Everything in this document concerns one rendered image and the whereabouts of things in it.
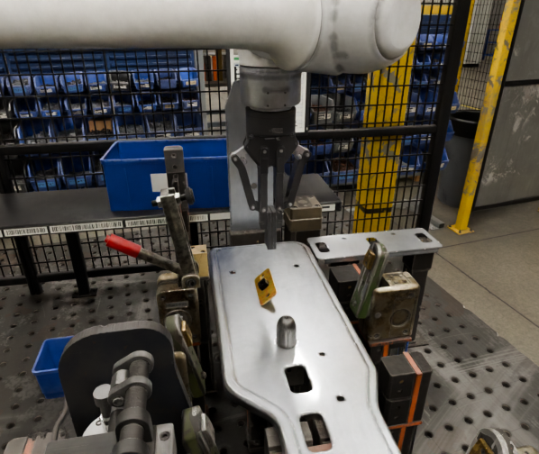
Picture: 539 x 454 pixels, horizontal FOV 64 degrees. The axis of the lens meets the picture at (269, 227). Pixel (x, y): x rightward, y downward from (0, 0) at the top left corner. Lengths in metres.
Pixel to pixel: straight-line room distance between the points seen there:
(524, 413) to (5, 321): 1.30
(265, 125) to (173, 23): 0.24
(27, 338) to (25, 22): 0.96
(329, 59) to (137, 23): 0.19
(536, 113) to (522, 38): 0.58
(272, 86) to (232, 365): 0.40
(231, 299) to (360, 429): 0.32
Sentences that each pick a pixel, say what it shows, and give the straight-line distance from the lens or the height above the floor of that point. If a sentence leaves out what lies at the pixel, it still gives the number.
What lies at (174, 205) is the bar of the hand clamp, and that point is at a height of 1.20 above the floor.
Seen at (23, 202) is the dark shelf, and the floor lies 1.03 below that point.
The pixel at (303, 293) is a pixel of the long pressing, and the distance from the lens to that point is 0.80.
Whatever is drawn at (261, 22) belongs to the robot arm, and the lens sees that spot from 0.44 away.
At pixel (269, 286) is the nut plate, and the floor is 1.02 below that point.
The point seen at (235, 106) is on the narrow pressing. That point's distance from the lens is 0.92.
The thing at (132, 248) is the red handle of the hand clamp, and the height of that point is 1.13.
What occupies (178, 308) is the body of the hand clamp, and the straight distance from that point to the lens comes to 0.76.
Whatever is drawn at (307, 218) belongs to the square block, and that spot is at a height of 1.03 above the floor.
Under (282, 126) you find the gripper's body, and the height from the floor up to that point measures 1.32.
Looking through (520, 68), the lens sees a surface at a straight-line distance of 3.36.
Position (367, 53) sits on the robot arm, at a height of 1.43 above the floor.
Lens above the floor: 1.46
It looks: 27 degrees down
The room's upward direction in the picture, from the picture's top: straight up
